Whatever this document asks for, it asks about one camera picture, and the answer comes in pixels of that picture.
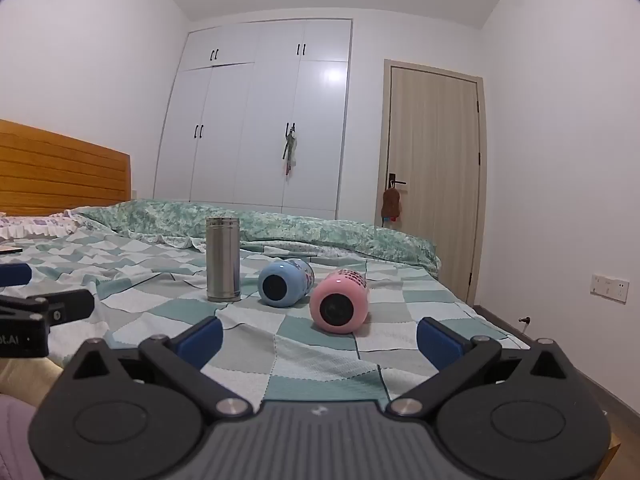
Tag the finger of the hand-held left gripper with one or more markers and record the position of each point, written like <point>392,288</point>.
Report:
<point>14,275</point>
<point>70,306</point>

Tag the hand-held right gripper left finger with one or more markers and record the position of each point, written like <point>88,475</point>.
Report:
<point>202,341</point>

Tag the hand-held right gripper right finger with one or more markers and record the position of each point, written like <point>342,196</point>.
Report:
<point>439,342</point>

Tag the blue bottle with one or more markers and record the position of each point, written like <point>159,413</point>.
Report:
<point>283,282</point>

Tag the pink bottle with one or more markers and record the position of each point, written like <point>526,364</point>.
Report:
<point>336,306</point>

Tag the stainless steel cup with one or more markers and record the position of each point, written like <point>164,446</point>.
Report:
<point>223,259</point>

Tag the beige cloth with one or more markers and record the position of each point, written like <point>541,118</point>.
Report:
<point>25,375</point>

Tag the floral frilled pillow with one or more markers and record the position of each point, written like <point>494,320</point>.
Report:
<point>35,224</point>

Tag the checkered bed blanket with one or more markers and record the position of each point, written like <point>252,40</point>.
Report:
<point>300,340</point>

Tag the purple clothing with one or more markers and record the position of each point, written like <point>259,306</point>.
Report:
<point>15,435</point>

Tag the wooden headboard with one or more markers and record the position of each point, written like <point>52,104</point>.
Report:
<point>55,170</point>

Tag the green floral quilt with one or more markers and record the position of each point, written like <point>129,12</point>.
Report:
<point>280,230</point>

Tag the brown plush toy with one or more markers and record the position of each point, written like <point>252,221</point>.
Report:
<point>391,204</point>

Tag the beige wooden door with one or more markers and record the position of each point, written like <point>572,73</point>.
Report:
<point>432,175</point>

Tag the white wardrobe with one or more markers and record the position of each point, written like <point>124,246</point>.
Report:
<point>260,115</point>

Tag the white wall socket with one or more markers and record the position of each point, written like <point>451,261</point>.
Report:
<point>609,287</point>

